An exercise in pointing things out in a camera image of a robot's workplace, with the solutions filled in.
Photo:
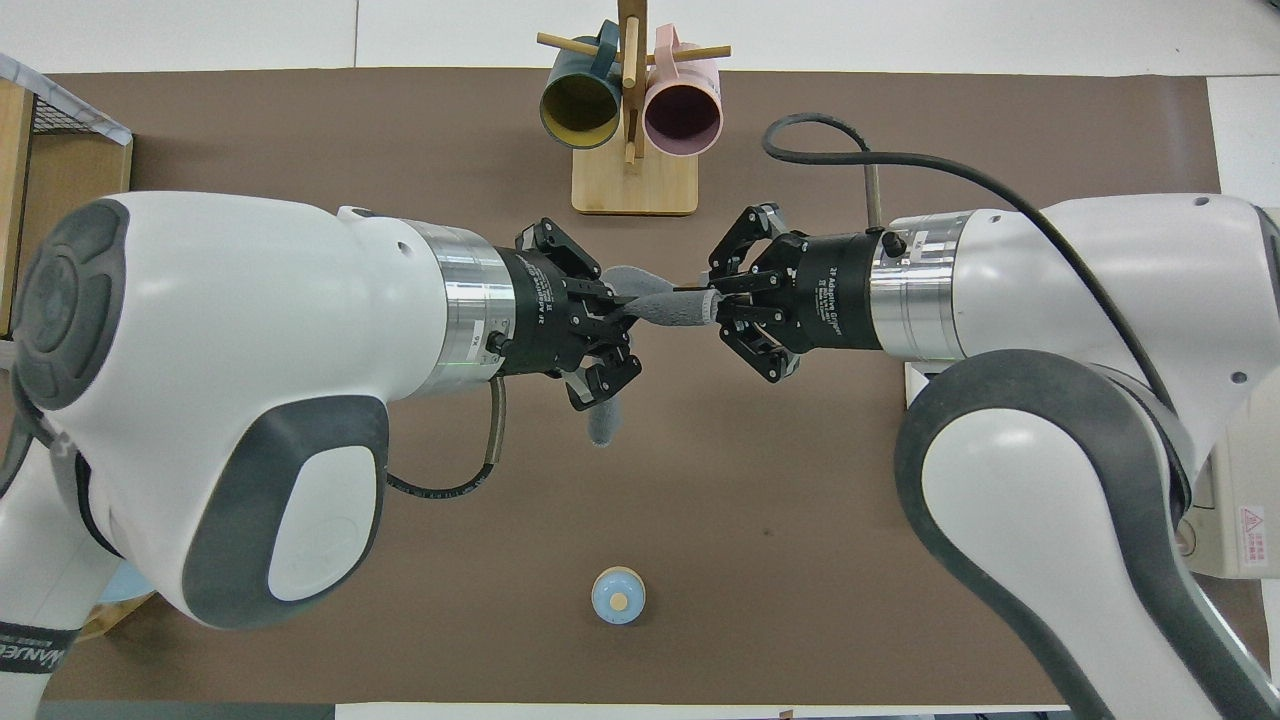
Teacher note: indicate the dark teal mug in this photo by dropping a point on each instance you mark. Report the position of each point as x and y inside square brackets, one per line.
[582, 105]

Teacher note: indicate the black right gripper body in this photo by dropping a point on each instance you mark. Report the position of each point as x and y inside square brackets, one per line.
[830, 292]

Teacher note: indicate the pink mug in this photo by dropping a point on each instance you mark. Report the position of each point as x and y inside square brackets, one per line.
[684, 115]

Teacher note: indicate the light blue plate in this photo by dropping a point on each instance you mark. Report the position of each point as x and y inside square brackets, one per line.
[125, 585]

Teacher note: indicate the beige toaster oven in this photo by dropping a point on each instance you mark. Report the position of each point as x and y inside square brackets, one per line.
[1245, 480]

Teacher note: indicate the wooden plate rack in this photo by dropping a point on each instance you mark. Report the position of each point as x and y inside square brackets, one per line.
[110, 618]

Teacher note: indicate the blue bell with wooden knob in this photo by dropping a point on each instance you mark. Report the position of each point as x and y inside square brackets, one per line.
[618, 596]

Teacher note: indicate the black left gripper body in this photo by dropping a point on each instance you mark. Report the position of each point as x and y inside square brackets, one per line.
[545, 315]

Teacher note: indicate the wooden mug tree stand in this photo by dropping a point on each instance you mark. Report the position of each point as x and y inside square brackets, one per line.
[635, 185]

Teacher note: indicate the purple and grey towel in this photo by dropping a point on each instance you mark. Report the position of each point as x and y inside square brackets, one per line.
[665, 305]

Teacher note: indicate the brown table mat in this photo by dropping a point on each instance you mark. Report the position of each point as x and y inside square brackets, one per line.
[700, 500]

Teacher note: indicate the white rack with wooden rods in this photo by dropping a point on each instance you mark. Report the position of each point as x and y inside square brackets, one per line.
[915, 385]

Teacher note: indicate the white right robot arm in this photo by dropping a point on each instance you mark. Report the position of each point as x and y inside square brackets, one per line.
[1100, 460]

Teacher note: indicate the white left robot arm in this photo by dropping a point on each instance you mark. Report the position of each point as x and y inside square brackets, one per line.
[240, 380]

